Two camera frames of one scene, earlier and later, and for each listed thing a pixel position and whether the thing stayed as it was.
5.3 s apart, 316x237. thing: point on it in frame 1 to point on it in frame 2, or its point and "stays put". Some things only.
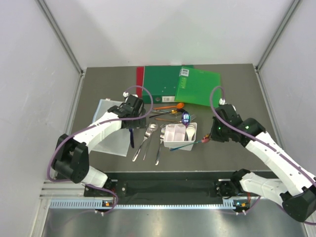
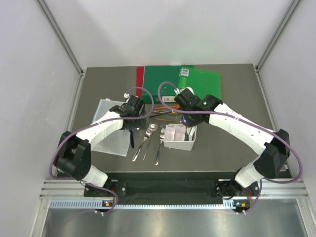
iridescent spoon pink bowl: (205, 139) to (190, 131)
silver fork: (147, 133) stays put
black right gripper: (215, 137) to (189, 123)
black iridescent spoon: (176, 111) stays put
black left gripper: (139, 123) stays put
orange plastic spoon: (179, 105) stays put
